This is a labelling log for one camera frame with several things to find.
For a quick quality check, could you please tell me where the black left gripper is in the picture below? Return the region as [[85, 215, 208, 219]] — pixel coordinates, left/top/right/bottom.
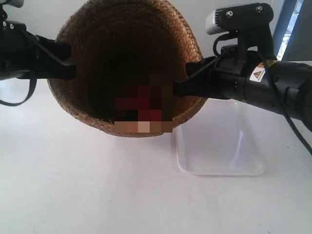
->
[[0, 20, 77, 80]]

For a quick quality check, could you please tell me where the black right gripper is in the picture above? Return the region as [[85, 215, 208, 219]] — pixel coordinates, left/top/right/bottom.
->
[[173, 46, 251, 99]]

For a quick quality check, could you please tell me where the brown woven wicker basket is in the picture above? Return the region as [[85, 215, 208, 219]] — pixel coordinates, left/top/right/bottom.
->
[[48, 0, 206, 138]]

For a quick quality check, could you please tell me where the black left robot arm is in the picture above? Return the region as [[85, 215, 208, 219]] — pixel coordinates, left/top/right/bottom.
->
[[0, 4, 77, 80]]

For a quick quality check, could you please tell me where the white rectangular plastic tray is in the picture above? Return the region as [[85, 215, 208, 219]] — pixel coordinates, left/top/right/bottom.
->
[[174, 99, 266, 176]]

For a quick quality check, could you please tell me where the black left camera cable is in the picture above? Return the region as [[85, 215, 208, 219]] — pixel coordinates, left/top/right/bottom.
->
[[0, 34, 39, 108]]

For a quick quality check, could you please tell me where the black camera cable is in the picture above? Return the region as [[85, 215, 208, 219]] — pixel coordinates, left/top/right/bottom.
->
[[0, 34, 39, 108], [212, 30, 312, 156]]

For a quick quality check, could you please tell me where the black right camera cable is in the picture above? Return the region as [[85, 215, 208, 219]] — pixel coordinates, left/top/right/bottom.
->
[[212, 30, 312, 156]]

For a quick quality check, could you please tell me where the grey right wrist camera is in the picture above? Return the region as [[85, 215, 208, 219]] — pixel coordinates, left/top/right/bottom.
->
[[205, 2, 273, 35]]

